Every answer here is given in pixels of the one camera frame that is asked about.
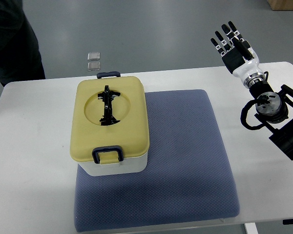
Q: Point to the white storage box base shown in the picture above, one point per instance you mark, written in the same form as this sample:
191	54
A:
128	165

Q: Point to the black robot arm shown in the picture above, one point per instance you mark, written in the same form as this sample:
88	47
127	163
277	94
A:
274	110

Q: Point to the black table bracket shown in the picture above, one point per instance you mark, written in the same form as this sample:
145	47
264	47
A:
287	222

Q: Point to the yellow storage box lid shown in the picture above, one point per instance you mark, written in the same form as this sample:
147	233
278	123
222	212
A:
110	121

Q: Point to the metal floor plate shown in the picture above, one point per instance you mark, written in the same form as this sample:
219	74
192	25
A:
93	56
93	66

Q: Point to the blue textured cushion mat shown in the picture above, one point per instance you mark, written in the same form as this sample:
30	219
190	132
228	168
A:
187	178

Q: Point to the upper metal floor plate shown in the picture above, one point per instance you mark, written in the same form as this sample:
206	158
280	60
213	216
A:
93	56

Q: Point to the person in dark clothing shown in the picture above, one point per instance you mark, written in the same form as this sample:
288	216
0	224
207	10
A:
20	59

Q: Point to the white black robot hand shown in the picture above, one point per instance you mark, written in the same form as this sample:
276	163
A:
236	53

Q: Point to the lower metal floor plate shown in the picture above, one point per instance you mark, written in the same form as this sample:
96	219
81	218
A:
93	66

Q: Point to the brown cardboard box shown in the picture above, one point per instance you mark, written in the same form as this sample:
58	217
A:
281	5

